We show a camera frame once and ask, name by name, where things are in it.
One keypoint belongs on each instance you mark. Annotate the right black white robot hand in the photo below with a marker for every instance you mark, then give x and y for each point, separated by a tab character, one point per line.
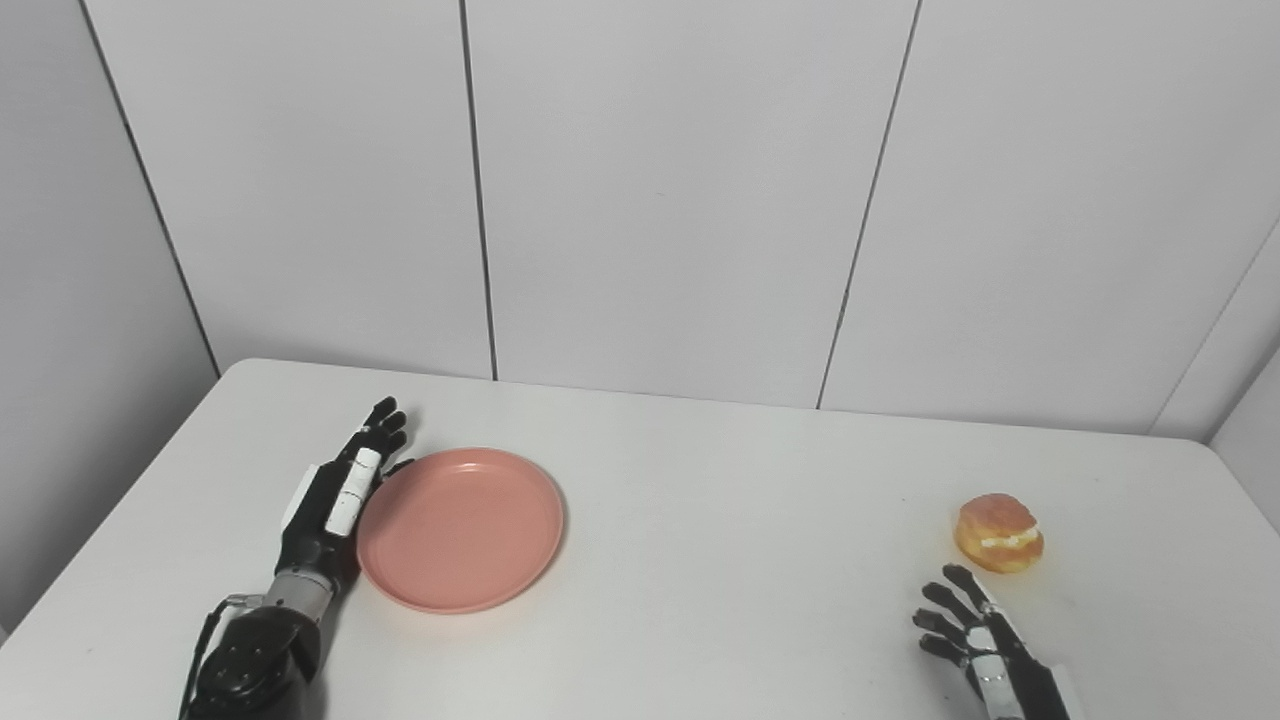
1000	665

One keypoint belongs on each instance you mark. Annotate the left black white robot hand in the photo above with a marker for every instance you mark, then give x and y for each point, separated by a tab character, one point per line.
325	515

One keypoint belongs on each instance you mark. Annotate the cream puff pastry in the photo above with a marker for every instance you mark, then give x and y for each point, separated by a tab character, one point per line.
998	532

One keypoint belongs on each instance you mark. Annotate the pink round plate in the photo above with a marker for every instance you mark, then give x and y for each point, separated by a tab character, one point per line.
460	530

